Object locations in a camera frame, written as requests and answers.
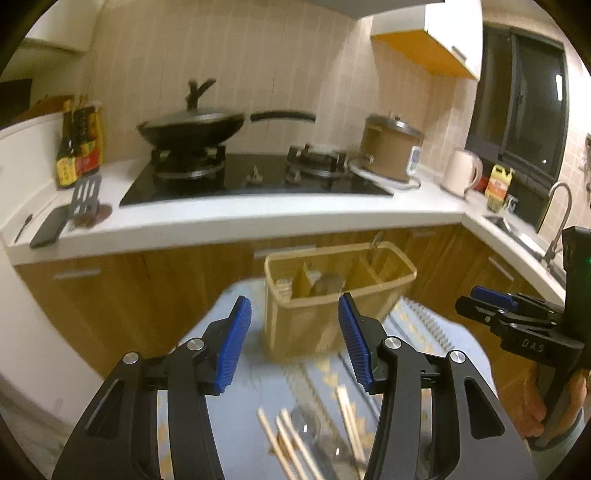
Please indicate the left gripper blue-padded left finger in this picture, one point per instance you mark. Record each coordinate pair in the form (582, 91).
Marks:
(116, 436)

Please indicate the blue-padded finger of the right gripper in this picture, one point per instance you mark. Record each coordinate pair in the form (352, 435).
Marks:
(490, 312)
(494, 295)

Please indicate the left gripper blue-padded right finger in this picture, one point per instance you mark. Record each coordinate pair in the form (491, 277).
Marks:
(473, 437)

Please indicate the dark grey plastic spoon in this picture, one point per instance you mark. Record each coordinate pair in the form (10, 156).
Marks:
(328, 284)

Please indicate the dark kitchen window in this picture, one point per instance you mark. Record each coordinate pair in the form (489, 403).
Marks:
(520, 120)

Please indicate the person's right hand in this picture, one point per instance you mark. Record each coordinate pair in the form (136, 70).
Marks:
(529, 420)

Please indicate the yellow oil bottle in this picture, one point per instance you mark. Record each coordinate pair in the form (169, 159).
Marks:
(498, 186)

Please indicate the brown wooden base cabinets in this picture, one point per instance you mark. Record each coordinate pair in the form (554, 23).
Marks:
(105, 306)

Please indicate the wooden chopstick right pair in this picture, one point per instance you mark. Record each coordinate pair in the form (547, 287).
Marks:
(350, 423)

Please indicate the white electric kettle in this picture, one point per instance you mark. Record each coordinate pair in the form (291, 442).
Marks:
(463, 172)

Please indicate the clear grey plastic spoon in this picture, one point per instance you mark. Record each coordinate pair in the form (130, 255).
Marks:
(306, 424)

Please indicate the light blue patterned tablecloth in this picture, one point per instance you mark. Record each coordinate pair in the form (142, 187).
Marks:
(242, 445)

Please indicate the wooden chopstick far left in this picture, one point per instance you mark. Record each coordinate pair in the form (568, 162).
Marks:
(271, 437)

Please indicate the tan slotted utensil basket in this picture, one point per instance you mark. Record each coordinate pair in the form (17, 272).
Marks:
(299, 326)

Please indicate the brown rice cooker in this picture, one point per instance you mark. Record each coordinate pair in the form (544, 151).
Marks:
(393, 146)

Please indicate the black slotted spatula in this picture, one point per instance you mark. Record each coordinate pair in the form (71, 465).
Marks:
(84, 205)

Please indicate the black gas stove top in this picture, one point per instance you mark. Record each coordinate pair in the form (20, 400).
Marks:
(215, 172)

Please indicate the dark soy sauce bottle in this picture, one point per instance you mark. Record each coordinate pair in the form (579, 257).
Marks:
(65, 164)

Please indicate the red-label sauce bottle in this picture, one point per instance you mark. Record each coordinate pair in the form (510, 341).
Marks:
(86, 136)

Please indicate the black wok with lid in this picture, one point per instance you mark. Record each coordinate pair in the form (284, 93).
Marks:
(197, 128)

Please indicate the white orange wall cabinet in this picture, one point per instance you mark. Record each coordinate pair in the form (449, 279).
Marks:
(445, 38)

